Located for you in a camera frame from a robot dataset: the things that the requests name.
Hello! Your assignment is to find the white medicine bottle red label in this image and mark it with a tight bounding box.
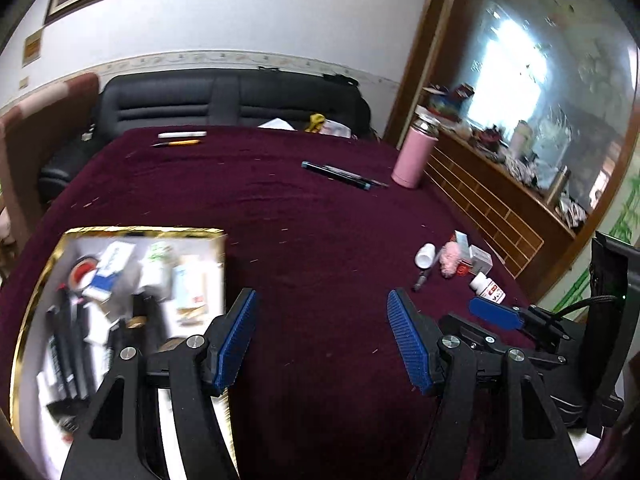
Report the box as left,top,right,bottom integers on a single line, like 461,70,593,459
469,272,506,306

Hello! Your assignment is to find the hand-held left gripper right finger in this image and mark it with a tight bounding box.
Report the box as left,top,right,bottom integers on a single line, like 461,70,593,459
387,288,583,480

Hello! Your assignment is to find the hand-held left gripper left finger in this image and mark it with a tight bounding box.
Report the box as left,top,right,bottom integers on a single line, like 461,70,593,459
60,287,258,480

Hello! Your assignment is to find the pink thermos bottle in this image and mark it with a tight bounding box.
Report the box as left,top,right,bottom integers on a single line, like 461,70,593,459
391,112,441,190

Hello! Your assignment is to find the large mirror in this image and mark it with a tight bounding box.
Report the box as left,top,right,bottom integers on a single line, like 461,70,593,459
440,0,636,231

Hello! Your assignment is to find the maroon tablecloth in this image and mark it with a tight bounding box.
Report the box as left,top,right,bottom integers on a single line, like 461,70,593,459
0,126,640,480

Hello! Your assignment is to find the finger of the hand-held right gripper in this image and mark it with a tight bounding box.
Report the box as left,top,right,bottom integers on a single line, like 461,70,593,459
469,296,566,346

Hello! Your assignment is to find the green bamboo wall print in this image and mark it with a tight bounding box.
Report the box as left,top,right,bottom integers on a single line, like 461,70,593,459
550,175,640,311

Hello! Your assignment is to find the gold-edged white box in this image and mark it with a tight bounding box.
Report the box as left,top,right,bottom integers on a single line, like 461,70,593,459
10,226,236,480

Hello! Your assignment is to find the black leather sofa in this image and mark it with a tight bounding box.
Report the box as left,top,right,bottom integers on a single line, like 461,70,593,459
40,67,373,196

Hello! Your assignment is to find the wooden cabinet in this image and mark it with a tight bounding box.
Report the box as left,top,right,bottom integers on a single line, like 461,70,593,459
382,0,640,306

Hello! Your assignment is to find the blue white box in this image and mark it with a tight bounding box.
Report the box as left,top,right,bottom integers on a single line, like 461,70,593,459
82,241,136,303

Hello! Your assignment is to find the black braided cable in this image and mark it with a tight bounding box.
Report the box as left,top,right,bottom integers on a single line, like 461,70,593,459
550,294,621,318

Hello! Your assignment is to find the pile of assorted small items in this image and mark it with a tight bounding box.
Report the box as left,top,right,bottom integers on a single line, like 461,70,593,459
417,82,588,228

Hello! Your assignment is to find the pale box red stamp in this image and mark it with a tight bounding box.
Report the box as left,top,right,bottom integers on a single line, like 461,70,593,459
170,255,223,311

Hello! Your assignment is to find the blue black utility knife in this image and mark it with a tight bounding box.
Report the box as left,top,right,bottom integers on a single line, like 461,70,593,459
301,161,372,192

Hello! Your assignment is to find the gold wall plaque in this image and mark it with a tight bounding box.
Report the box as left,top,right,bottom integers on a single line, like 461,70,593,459
22,30,44,66

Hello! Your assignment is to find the red black round roll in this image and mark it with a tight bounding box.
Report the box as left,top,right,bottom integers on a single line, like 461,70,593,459
69,256,100,291

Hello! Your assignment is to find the dark metal pen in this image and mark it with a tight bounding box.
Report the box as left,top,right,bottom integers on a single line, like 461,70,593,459
412,255,442,293

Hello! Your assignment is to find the white green carton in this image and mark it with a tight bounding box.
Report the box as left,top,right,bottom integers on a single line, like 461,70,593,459
140,242,173,291

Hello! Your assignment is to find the pink fluffy puff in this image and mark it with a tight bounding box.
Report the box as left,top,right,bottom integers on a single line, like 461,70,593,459
440,241,468,278

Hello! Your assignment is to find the white red small box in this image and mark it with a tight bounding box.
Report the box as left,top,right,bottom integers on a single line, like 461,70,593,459
459,247,494,277

